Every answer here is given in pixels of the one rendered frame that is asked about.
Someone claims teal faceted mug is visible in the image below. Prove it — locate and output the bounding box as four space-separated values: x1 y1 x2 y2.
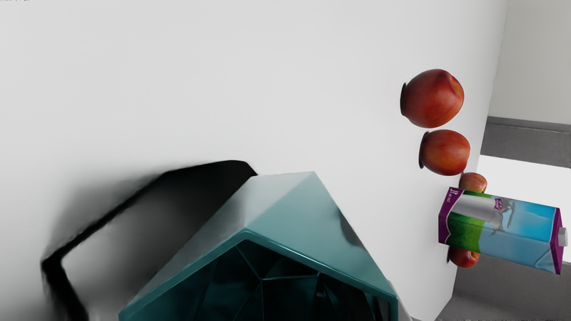
118 171 399 321

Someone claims large red peach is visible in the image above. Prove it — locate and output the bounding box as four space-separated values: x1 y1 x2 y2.
400 69 465 129

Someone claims small red apple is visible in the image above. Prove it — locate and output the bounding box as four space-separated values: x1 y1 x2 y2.
459 172 488 193

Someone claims dark red apple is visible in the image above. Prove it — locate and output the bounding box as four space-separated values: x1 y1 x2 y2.
447 246 480 268

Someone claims milk carton with purple edges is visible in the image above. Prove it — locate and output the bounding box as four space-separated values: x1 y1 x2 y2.
438 187 568 275

